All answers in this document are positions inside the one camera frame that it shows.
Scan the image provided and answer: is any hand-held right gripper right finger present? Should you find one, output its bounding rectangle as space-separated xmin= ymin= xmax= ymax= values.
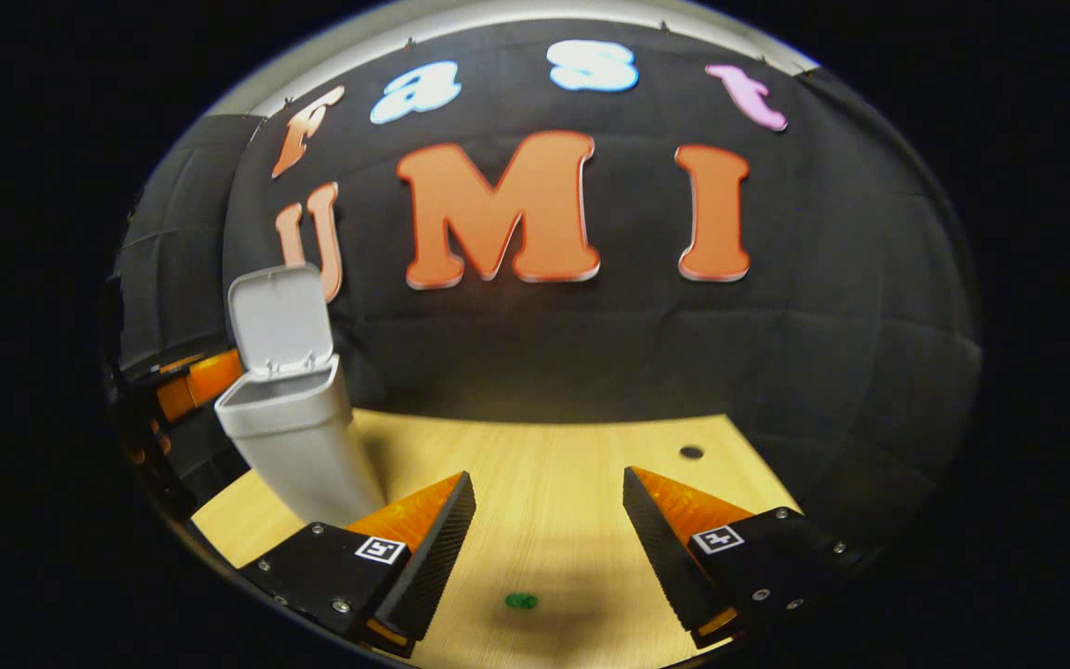
xmin=622 ymin=466 xmax=870 ymax=649

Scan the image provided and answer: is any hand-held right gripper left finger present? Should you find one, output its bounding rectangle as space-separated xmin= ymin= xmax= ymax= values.
xmin=238 ymin=470 xmax=478 ymax=659

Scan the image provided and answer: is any white desktop garbage bin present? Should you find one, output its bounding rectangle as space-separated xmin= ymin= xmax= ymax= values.
xmin=214 ymin=263 xmax=389 ymax=526

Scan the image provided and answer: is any wooden desktop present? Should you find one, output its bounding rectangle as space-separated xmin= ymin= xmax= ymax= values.
xmin=189 ymin=409 xmax=805 ymax=669

